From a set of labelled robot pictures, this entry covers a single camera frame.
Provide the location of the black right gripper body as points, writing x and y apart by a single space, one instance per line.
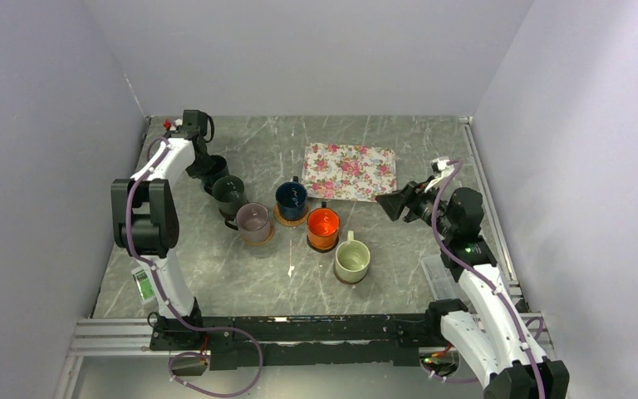
423 202

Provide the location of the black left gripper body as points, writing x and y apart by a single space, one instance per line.
194 169

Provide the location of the dark green mug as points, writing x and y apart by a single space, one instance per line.
218 169

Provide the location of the pale green mug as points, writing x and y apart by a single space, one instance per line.
352 258

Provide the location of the grey green mug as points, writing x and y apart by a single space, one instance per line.
229 193

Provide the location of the orange mug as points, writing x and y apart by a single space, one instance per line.
323 226

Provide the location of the orange black round coaster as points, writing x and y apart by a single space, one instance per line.
321 250

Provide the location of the dark wooden coaster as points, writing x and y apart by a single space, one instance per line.
347 282
226 214

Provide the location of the navy blue mug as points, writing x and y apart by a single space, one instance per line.
291 199

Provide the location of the mauve grey mug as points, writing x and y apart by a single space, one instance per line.
253 220

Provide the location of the woven rattan coaster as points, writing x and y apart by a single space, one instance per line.
289 223
265 239

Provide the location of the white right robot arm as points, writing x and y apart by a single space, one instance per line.
495 341

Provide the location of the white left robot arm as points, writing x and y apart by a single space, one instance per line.
145 221

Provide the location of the floral serving tray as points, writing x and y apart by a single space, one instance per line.
348 172

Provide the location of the green label tag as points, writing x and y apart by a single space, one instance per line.
143 285

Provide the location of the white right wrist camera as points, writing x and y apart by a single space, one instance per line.
444 170

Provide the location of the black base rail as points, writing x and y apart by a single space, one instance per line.
233 342

